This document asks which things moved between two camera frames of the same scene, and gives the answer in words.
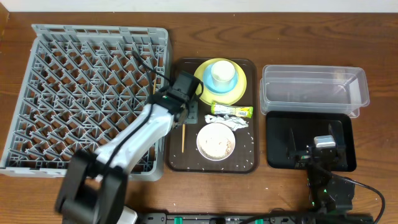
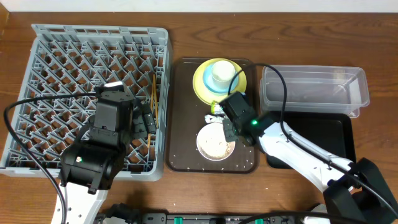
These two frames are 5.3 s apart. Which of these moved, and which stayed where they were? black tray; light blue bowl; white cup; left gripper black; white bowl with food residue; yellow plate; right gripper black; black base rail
Moved: right gripper black; left gripper black
Stayed: black base rail; black tray; yellow plate; white bowl with food residue; light blue bowl; white cup
